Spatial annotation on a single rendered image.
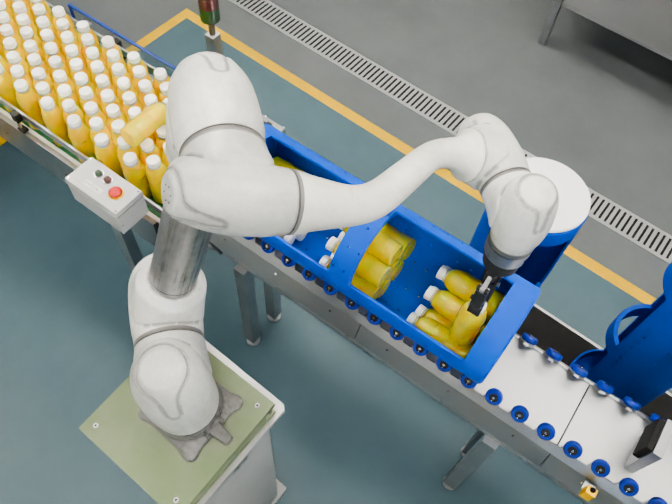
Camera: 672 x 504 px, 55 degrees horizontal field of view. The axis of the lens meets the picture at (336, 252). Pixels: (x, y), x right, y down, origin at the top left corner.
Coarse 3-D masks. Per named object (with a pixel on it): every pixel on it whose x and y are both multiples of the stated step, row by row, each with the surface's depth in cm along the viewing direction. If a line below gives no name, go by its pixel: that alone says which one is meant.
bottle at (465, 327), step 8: (464, 304) 151; (464, 312) 150; (456, 320) 155; (464, 320) 150; (472, 320) 149; (480, 320) 149; (456, 328) 156; (464, 328) 153; (472, 328) 151; (480, 328) 154; (456, 336) 158; (464, 336) 156; (472, 336) 156; (464, 344) 160
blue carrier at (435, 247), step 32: (288, 160) 191; (320, 160) 171; (384, 224) 160; (416, 224) 161; (288, 256) 173; (320, 256) 184; (352, 256) 158; (416, 256) 181; (448, 256) 176; (480, 256) 158; (352, 288) 162; (416, 288) 181; (512, 288) 152; (384, 320) 165; (512, 320) 147; (448, 352) 155; (480, 352) 149
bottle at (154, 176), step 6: (162, 162) 189; (150, 168) 186; (156, 168) 186; (162, 168) 187; (150, 174) 187; (156, 174) 187; (162, 174) 188; (150, 180) 188; (156, 180) 188; (150, 186) 192; (156, 186) 191; (156, 192) 193; (156, 198) 196
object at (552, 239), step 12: (480, 228) 209; (576, 228) 187; (480, 240) 210; (552, 240) 188; (564, 240) 190; (540, 252) 229; (552, 252) 219; (528, 264) 239; (540, 264) 230; (552, 264) 213; (528, 276) 242; (540, 276) 229
